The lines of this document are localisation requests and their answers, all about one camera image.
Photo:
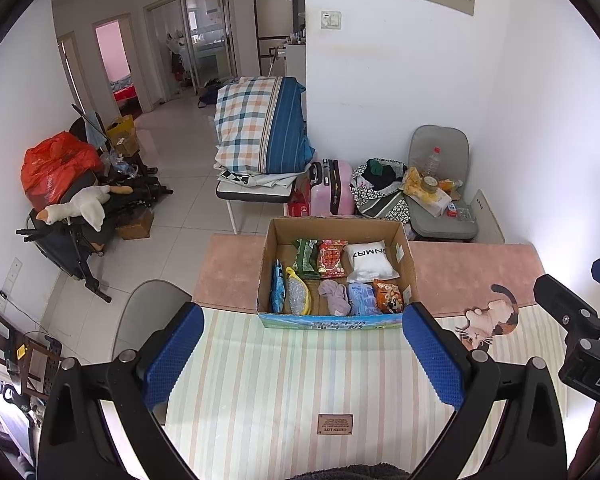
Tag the red snack packet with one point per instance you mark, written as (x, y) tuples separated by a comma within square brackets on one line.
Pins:
[(331, 260)]

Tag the grey pink cloth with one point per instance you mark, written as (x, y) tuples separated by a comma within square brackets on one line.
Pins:
[(332, 297)]

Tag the white soft packet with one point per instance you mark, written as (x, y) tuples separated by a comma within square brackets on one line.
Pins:
[(370, 262)]

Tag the white black patterned cloth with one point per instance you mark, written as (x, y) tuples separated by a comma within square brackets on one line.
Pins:
[(252, 178)]

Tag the orange snack packet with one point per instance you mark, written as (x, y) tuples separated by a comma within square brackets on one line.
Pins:
[(387, 297)]

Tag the clear plastic bottle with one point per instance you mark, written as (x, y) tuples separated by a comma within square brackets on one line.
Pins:
[(432, 165)]

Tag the blue tissue pack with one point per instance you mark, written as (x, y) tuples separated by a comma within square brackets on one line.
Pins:
[(362, 300)]

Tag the white bench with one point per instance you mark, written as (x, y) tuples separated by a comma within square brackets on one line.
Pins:
[(255, 193)]

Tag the green tissue packet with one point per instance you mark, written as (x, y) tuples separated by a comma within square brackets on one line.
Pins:
[(307, 260)]

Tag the orange plastic bag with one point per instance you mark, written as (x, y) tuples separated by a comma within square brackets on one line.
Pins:
[(55, 165)]

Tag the grey shell chair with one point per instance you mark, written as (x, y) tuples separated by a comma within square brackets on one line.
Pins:
[(437, 137), (145, 310)]

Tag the white plastic packet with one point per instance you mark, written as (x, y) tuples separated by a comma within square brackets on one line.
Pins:
[(436, 205)]

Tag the white power strip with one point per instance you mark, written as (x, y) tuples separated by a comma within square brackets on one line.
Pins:
[(10, 282)]

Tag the black white patterned bag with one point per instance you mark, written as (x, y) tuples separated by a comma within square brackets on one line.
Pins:
[(375, 205)]

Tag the small brown cardboard box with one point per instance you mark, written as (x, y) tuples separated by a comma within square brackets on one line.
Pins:
[(136, 225)]

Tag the yellow rimmed mesh pouch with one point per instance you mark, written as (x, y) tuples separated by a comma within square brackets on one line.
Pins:
[(299, 295)]

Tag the pink suitcase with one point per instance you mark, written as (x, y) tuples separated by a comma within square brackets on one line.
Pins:
[(340, 190)]

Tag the black folded stroller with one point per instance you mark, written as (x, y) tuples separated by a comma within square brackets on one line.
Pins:
[(65, 250)]

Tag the dark wooden chair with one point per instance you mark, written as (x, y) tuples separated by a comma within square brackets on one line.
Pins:
[(35, 360)]

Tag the yellow plastic bag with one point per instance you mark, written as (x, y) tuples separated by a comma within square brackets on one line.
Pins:
[(414, 182)]

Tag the red box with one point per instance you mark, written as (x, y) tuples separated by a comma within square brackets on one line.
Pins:
[(300, 205)]

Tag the printed cardboard box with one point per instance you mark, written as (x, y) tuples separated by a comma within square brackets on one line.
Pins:
[(330, 227)]

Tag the white goose plush toy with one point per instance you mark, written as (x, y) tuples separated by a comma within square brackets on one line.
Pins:
[(87, 205)]

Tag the slim blue packet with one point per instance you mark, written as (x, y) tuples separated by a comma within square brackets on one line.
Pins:
[(278, 290)]

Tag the plaid blue quilt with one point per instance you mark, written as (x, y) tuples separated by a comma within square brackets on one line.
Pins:
[(250, 120)]

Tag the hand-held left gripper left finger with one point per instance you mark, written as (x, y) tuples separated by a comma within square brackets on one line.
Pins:
[(172, 357)]

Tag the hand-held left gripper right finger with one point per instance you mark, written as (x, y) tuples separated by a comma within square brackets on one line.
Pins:
[(432, 355)]

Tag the yellow cardboard box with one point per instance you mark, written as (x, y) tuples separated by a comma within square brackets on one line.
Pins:
[(121, 132)]

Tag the white wall switch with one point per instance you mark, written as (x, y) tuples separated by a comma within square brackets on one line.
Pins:
[(331, 19)]

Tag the white perforated panel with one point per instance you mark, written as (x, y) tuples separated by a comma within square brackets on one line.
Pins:
[(490, 217)]

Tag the dark fleece clothing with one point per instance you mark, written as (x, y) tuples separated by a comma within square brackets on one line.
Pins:
[(350, 474)]

